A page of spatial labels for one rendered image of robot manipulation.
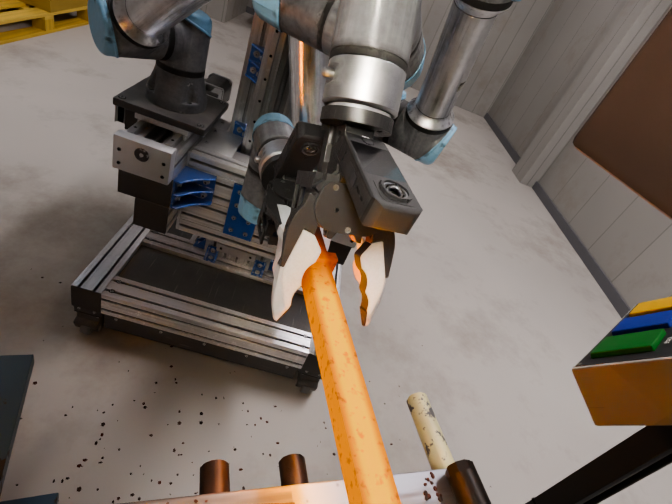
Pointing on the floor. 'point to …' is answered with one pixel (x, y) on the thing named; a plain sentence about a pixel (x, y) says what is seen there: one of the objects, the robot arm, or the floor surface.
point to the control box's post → (611, 467)
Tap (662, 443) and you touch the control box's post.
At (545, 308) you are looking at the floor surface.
